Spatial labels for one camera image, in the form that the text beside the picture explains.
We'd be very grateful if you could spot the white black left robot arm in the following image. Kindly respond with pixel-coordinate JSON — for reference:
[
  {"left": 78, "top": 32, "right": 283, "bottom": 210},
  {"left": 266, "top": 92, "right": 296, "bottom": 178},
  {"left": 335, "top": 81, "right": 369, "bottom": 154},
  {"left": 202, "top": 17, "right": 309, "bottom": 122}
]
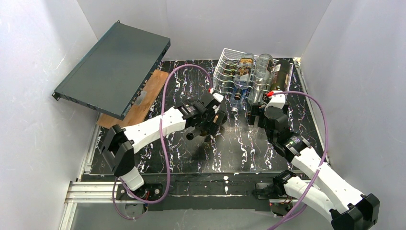
[{"left": 101, "top": 93, "right": 226, "bottom": 191}]

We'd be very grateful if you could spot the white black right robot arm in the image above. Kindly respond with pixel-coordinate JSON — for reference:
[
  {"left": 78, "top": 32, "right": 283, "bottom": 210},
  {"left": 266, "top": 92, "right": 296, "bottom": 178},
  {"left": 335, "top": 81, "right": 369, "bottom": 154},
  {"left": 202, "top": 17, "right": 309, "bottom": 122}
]
[{"left": 253, "top": 104, "right": 380, "bottom": 230}]

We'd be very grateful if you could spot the clear square bottle black cap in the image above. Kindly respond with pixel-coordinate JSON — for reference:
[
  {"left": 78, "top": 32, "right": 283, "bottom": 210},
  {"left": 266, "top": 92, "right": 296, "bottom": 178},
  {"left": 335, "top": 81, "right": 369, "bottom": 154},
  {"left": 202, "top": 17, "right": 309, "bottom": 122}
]
[{"left": 234, "top": 53, "right": 254, "bottom": 90}]

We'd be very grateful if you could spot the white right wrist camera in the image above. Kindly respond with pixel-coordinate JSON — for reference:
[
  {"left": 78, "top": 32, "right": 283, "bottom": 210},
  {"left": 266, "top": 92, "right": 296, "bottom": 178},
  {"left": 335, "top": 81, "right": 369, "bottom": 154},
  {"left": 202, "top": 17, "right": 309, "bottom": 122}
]
[{"left": 265, "top": 90, "right": 286, "bottom": 109}]

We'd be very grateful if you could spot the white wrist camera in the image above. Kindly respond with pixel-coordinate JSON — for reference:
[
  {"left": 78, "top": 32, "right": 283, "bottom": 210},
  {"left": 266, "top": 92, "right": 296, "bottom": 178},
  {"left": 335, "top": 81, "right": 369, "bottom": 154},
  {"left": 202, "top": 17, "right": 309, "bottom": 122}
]
[
  {"left": 208, "top": 88, "right": 224, "bottom": 103},
  {"left": 265, "top": 90, "right": 286, "bottom": 109}
]

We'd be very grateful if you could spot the white wire wine rack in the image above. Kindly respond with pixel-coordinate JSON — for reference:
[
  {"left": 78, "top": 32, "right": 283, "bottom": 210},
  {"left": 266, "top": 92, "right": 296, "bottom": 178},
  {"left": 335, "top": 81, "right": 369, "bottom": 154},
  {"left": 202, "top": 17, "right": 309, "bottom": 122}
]
[{"left": 214, "top": 48, "right": 279, "bottom": 110}]

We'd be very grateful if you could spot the brown wooden board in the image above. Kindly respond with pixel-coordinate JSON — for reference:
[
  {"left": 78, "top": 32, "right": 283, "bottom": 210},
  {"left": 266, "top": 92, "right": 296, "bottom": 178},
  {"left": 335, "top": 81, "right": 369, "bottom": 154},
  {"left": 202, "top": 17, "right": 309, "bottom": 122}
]
[{"left": 96, "top": 70, "right": 169, "bottom": 128}]

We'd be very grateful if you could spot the dark grey rack server box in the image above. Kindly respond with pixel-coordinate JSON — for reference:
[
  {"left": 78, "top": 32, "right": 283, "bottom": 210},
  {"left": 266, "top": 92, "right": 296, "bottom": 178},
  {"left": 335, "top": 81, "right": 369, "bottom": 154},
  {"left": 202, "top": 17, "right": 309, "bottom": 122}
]
[{"left": 52, "top": 21, "right": 170, "bottom": 120}]

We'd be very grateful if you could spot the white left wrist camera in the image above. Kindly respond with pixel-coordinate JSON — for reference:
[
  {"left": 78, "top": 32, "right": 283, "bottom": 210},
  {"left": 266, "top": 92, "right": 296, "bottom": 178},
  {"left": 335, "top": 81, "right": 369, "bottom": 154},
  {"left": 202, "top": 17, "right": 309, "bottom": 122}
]
[{"left": 208, "top": 88, "right": 224, "bottom": 103}]

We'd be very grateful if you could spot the blue square glass bottle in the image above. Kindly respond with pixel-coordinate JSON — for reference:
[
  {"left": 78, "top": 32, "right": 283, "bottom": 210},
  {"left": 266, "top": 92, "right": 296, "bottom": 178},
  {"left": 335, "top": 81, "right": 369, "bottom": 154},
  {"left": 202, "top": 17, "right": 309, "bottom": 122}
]
[{"left": 230, "top": 87, "right": 248, "bottom": 114}]

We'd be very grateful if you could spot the dark green wine bottle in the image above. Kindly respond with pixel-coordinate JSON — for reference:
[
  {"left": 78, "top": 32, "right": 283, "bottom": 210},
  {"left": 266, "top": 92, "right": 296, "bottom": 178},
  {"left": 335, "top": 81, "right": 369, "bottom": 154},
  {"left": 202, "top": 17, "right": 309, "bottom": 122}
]
[{"left": 270, "top": 59, "right": 291, "bottom": 92}]

